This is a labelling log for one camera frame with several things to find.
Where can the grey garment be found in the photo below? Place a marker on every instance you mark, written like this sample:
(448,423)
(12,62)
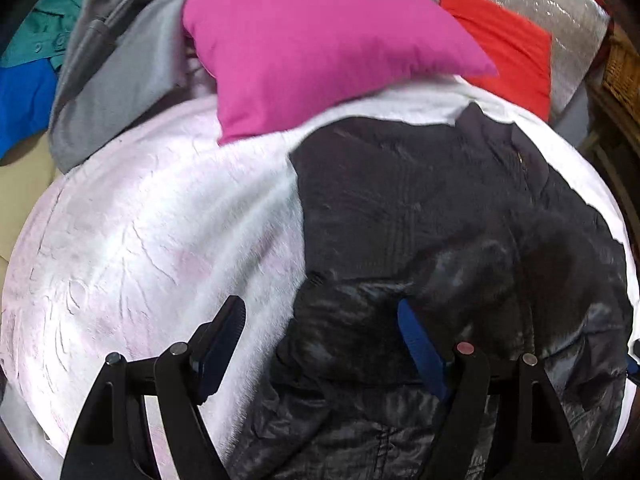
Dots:
(115,75)

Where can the black quilted jacket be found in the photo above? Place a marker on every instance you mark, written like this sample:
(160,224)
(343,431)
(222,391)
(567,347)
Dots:
(410,210)

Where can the silver foil insulation sheet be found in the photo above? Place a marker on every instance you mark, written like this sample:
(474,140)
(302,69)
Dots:
(560,20)

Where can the wicker basket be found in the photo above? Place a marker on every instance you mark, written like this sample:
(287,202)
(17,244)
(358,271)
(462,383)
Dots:
(622,72)

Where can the blue garment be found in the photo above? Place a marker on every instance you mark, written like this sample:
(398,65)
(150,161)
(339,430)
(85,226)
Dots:
(25,105)

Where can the wooden shelf unit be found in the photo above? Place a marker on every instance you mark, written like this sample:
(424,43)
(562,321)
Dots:
(612,160)

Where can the red pillow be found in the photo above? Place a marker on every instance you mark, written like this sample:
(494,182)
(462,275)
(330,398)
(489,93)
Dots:
(505,55)

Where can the white textured blanket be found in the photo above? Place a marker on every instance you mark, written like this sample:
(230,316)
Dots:
(150,240)

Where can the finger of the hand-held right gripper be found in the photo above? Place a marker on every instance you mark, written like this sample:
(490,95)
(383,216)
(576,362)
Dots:
(634,366)

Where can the teal shirt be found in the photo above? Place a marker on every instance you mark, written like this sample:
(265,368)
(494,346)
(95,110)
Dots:
(42,32)

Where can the pink pillow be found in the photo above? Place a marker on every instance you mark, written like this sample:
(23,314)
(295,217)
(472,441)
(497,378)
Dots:
(310,45)

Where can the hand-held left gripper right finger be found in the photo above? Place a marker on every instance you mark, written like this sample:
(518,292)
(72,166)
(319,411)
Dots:
(424,347)

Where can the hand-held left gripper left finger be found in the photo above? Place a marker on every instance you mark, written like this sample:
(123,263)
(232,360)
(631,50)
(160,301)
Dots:
(219,347)

